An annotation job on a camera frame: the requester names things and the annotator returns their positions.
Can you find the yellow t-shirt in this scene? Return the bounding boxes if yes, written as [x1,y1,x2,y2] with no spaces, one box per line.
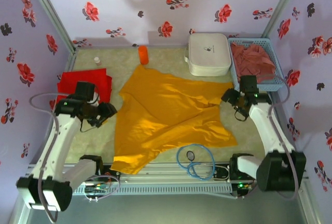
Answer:
[110,64,239,175]

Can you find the red folded t-shirt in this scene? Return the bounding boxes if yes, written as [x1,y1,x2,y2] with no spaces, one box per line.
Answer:
[56,67,113,105]

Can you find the dusty pink crumpled t-shirt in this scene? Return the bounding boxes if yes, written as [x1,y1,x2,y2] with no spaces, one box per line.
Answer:
[230,41,277,84]

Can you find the white zip case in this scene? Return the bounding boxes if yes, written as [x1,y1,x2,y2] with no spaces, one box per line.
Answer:
[184,32,232,77]

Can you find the light blue plastic basket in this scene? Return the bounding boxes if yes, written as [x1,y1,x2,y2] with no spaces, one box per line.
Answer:
[227,37,285,92]

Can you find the blue stethoscope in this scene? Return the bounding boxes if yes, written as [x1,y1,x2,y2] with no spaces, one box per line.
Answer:
[176,143,230,182]

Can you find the orange cylinder bottle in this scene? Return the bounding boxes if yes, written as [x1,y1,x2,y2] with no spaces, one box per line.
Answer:
[137,45,150,66]

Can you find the green circuit board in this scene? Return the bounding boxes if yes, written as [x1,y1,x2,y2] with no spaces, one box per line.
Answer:
[85,185,108,193]

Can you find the black right camera cable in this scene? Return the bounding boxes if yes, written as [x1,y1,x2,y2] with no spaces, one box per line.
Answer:
[234,106,248,121]

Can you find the grey left arm cable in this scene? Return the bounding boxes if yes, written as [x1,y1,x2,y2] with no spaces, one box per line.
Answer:
[29,93,59,223]

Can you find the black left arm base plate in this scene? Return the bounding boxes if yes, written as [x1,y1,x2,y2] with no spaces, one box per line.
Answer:
[95,164,122,183]

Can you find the grey left base cable loop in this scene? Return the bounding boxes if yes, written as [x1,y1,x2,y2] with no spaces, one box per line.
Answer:
[82,172,121,203]

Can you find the grey base cable loop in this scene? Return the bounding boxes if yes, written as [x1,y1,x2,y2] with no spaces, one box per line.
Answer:
[233,182,260,199]
[82,172,121,203]

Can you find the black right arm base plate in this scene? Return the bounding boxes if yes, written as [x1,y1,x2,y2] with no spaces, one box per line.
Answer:
[214,164,234,183]

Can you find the aluminium frame rail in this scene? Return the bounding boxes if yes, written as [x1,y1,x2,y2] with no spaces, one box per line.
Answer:
[24,161,311,183]

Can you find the light blue slotted cable duct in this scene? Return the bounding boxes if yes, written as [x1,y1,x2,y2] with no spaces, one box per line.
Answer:
[70,184,233,196]

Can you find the grey right base cable loop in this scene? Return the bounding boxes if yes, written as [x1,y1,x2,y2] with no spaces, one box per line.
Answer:
[233,182,260,199]

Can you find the aluminium corner post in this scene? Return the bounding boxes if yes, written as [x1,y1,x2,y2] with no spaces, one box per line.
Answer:
[24,0,77,53]
[261,0,304,39]

